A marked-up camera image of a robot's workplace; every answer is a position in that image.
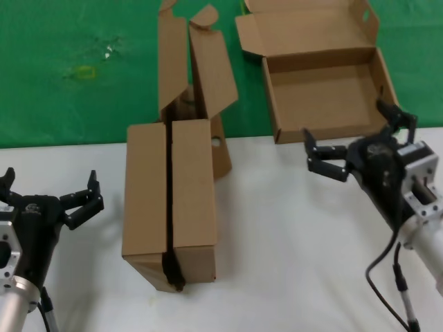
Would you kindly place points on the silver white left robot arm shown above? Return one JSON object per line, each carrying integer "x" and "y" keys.
{"x": 14, "y": 304}

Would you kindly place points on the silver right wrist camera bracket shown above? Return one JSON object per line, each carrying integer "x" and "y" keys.
{"x": 418, "y": 155}

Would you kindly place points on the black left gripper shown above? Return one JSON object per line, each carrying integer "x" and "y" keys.
{"x": 38, "y": 235}

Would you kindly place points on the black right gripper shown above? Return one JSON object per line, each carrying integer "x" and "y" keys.
{"x": 380, "y": 173}

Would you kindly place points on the brown cardboard box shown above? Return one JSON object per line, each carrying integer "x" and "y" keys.
{"x": 145, "y": 190}
{"x": 192, "y": 183}
{"x": 322, "y": 93}

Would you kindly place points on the yellow green loop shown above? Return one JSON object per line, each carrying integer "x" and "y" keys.
{"x": 79, "y": 72}

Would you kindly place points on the green table cloth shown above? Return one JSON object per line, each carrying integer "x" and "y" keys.
{"x": 52, "y": 34}

